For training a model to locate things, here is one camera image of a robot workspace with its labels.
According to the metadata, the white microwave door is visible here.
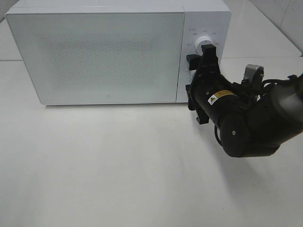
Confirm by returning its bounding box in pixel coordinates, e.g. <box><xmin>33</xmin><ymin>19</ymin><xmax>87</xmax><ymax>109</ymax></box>
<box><xmin>7</xmin><ymin>13</ymin><xmax>184</xmax><ymax>105</ymax></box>

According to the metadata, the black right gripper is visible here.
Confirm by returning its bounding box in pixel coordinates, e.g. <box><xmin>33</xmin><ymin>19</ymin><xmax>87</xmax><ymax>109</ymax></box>
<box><xmin>186</xmin><ymin>44</ymin><xmax>239</xmax><ymax>125</ymax></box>

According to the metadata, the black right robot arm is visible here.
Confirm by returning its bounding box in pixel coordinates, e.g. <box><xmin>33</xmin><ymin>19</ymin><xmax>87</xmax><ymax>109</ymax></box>
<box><xmin>186</xmin><ymin>44</ymin><xmax>303</xmax><ymax>157</ymax></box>

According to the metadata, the upper white control knob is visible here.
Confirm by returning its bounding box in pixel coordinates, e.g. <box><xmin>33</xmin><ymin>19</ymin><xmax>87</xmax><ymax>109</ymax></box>
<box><xmin>193</xmin><ymin>34</ymin><xmax>214</xmax><ymax>56</ymax></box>

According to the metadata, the white microwave oven body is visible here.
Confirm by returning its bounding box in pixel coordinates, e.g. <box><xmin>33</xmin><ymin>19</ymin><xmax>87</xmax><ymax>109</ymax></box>
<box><xmin>5</xmin><ymin>0</ymin><xmax>232</xmax><ymax>103</ymax></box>

